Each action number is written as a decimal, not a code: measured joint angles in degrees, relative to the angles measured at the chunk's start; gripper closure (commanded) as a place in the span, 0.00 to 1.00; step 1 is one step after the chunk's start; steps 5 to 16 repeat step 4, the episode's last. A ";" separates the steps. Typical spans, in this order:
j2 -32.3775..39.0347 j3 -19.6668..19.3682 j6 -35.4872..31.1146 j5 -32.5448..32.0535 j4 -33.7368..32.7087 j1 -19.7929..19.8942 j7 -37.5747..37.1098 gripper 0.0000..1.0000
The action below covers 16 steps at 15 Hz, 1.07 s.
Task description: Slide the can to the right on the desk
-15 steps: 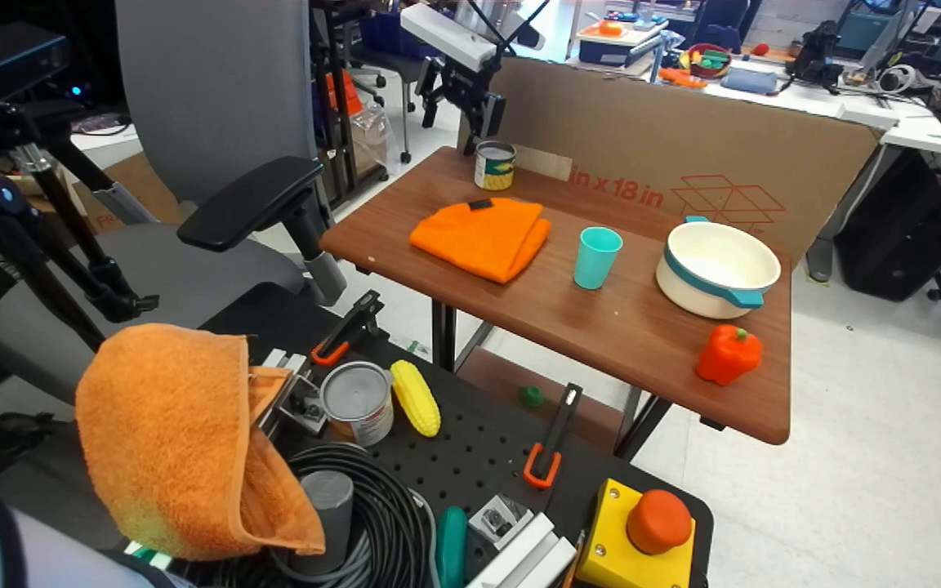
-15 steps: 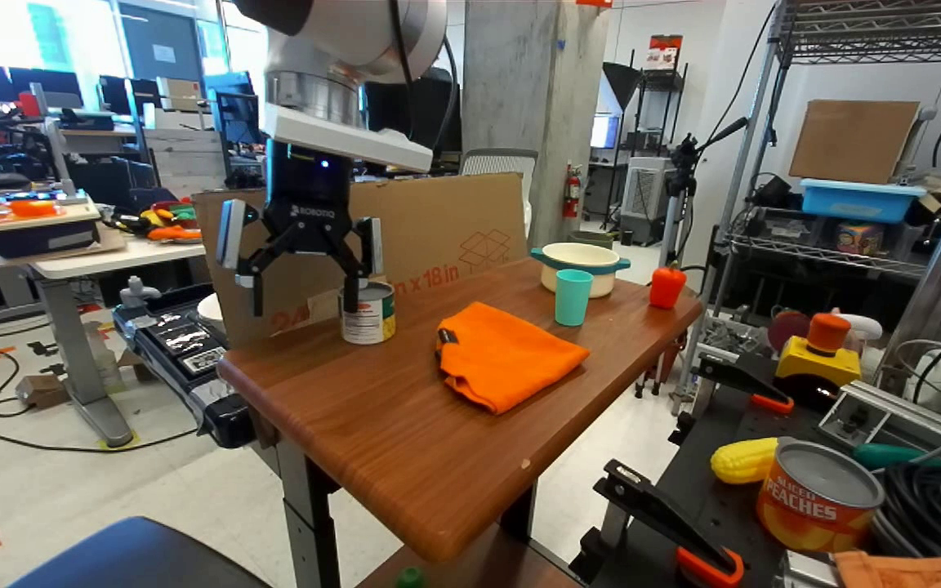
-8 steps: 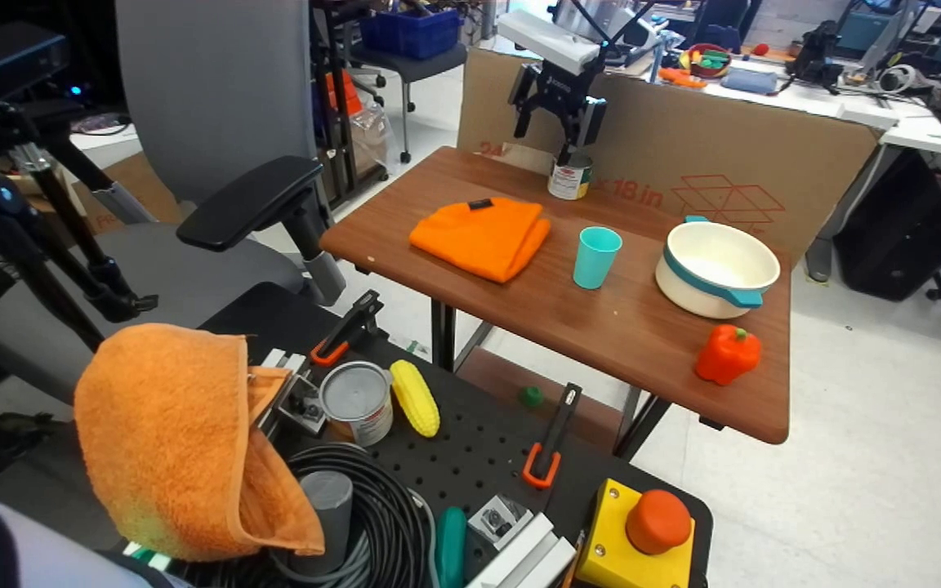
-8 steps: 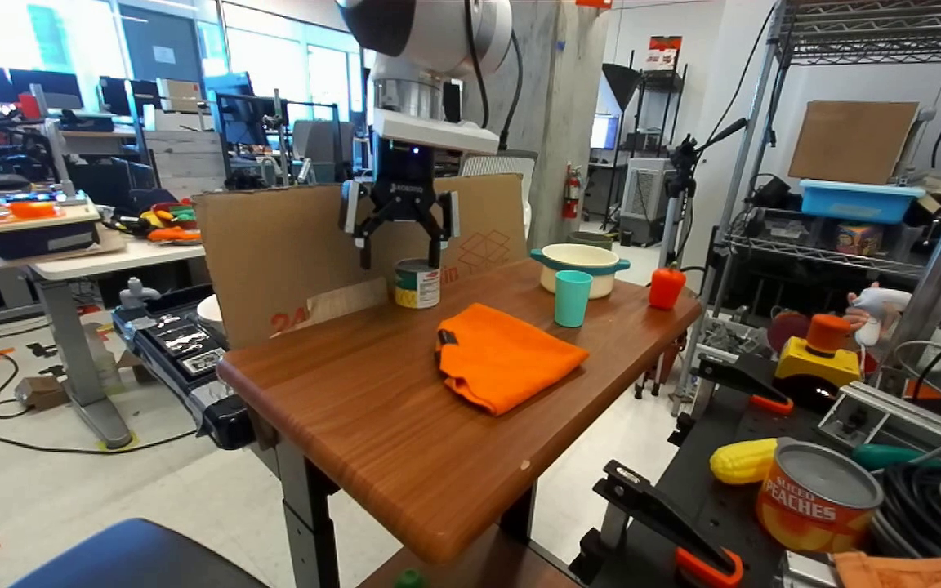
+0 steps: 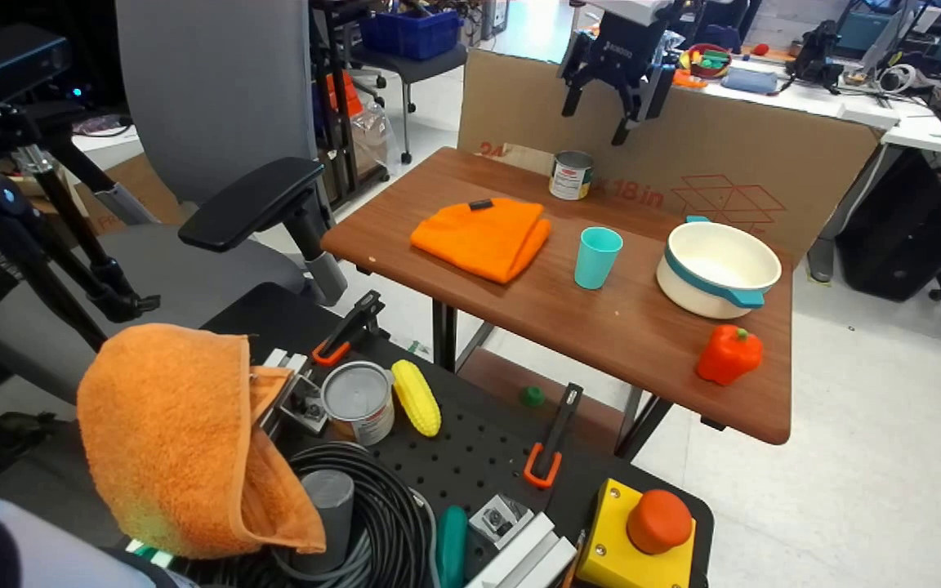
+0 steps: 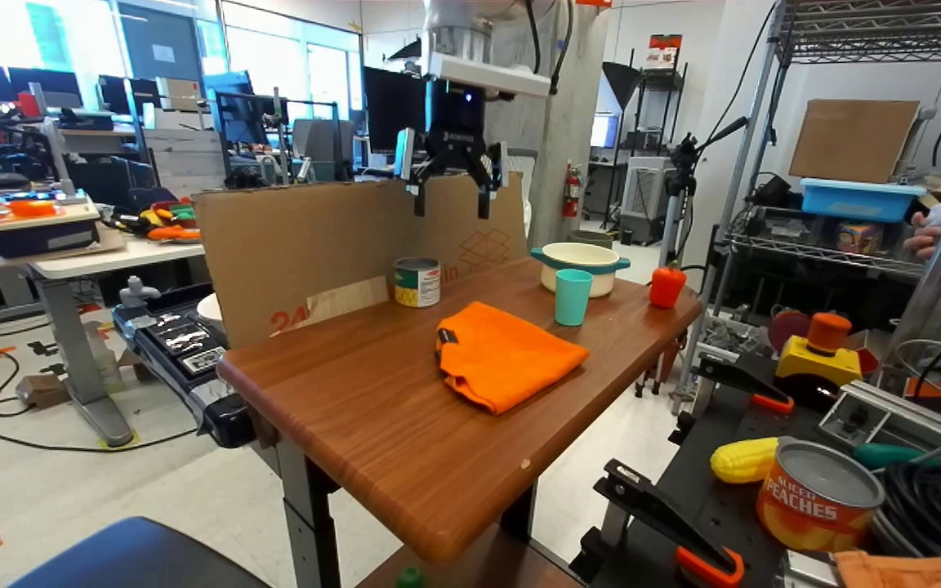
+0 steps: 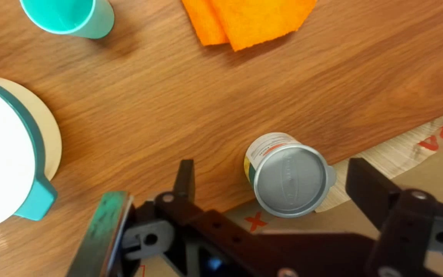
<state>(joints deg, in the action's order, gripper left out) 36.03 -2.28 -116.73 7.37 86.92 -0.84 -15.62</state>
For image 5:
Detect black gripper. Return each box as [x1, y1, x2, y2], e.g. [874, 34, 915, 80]
[558, 17, 680, 150]

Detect small printed tin can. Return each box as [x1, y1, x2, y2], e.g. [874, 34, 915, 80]
[545, 146, 598, 206]

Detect blue flat laptop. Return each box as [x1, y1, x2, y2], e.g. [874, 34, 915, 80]
[715, 63, 790, 101]

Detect brown cardboard panel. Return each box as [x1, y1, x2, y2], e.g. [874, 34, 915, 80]
[453, 46, 884, 276]

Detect teal plastic cup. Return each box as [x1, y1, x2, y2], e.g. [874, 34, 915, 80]
[571, 221, 629, 295]

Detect orange folded cloth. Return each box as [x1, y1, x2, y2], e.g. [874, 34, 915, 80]
[407, 195, 554, 290]

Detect grey stool table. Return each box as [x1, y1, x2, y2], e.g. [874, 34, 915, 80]
[362, 41, 472, 169]

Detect blue storage bin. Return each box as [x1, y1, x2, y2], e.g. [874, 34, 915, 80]
[356, 6, 468, 65]

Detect black background device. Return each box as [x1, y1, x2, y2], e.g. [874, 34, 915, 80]
[793, 17, 855, 91]

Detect white background table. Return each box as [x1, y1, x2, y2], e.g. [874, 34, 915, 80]
[697, 57, 941, 157]

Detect red toy bell pepper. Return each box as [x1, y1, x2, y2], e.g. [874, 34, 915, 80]
[693, 323, 769, 388]

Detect black bag under table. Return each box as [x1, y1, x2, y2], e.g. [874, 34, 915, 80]
[833, 146, 941, 304]

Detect yellow toy corn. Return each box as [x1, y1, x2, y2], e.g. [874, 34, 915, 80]
[386, 354, 448, 442]

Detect black perforated breadboard table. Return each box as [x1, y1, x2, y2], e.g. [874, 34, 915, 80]
[193, 279, 718, 588]

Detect grey office chair black armrest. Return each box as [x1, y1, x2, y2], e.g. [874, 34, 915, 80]
[0, 0, 349, 407]

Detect silver metal cup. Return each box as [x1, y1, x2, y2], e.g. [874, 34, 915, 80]
[317, 354, 398, 446]

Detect yellow emergency stop box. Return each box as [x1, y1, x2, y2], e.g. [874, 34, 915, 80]
[571, 472, 701, 588]

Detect aluminium extrusion rails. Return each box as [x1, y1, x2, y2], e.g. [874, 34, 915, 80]
[460, 492, 585, 588]

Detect grey plastic cylinder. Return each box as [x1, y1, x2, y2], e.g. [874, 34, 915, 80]
[297, 468, 361, 580]

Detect orange terry towel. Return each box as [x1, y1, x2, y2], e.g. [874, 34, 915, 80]
[72, 319, 329, 562]

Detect cream bowl with teal handles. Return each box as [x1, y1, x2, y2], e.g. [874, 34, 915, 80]
[652, 213, 788, 323]

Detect black desk leg frame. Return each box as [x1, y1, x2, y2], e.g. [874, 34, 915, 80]
[425, 295, 739, 462]

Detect black clamp with orange handle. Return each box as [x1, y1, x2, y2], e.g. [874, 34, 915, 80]
[521, 378, 588, 495]
[307, 286, 390, 373]

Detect small aluminium bracket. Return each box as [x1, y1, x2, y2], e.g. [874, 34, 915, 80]
[259, 342, 334, 436]

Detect black coiled cable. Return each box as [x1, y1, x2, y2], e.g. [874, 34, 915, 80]
[180, 436, 437, 588]

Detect teal tool handle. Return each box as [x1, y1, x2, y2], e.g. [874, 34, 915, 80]
[434, 500, 473, 588]

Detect black camera on tripod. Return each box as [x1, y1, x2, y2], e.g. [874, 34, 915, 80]
[0, 23, 163, 362]

